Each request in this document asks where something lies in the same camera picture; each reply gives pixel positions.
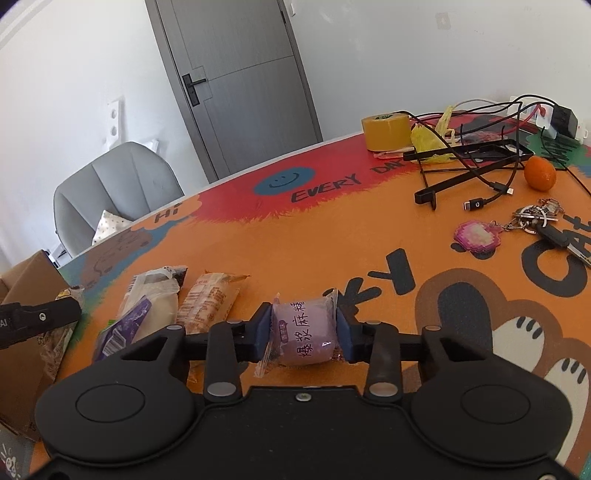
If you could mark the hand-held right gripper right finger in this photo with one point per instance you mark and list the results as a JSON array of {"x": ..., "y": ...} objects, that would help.
[{"x": 346, "y": 336}]

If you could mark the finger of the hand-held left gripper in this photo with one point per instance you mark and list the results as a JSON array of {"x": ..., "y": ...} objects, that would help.
[{"x": 44, "y": 317}]

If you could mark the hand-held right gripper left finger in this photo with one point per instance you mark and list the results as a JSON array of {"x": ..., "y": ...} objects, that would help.
[{"x": 262, "y": 332}]

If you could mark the clear green-edged cracker packet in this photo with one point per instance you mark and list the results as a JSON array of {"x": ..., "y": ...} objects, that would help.
[{"x": 57, "y": 344}]

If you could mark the lilac snack packet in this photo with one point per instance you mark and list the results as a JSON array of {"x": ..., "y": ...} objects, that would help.
[{"x": 302, "y": 332}]

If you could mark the brown cardboard box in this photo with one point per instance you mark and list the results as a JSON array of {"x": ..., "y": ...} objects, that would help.
[{"x": 21, "y": 369}]

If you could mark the orange biscuit packet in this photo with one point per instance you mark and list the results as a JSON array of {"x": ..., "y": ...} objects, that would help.
[{"x": 207, "y": 297}]

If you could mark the long purple snack packet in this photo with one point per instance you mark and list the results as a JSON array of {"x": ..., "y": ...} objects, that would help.
[{"x": 122, "y": 330}]

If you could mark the orange cat printed table mat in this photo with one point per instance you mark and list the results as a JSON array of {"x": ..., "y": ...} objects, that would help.
[{"x": 323, "y": 230}]

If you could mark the white dotted cushion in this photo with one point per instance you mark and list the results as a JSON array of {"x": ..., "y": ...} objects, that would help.
[{"x": 110, "y": 228}]

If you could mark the clear white green snack packet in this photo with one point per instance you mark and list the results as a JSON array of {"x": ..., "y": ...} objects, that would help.
[{"x": 157, "y": 290}]

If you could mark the grey chair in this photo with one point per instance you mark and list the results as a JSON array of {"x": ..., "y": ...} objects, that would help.
[{"x": 120, "y": 180}]

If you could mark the black folding stand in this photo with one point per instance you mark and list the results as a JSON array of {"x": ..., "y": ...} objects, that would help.
[{"x": 461, "y": 182}]

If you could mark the yellow tape roll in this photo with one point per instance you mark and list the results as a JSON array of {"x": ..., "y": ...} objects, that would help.
[{"x": 387, "y": 131}]

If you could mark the white foam board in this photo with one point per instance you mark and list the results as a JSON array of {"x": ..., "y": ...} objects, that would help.
[{"x": 114, "y": 120}]

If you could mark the yellow plastic bag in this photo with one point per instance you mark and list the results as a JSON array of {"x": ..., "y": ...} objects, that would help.
[{"x": 427, "y": 141}]

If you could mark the bunch of keys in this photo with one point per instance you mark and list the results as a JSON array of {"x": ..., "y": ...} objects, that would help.
[{"x": 545, "y": 226}]

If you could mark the grey door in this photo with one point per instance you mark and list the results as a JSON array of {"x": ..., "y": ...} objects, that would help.
[{"x": 240, "y": 83}]

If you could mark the orange tangerine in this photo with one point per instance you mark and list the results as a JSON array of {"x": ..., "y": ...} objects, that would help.
[{"x": 540, "y": 173}]

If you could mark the white power strip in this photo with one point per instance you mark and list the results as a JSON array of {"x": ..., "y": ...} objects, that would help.
[{"x": 542, "y": 117}]

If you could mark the black charger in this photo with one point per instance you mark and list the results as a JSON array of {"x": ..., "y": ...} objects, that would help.
[{"x": 564, "y": 121}]

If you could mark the white wall switch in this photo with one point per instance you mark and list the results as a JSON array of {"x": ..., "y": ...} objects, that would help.
[{"x": 443, "y": 21}]

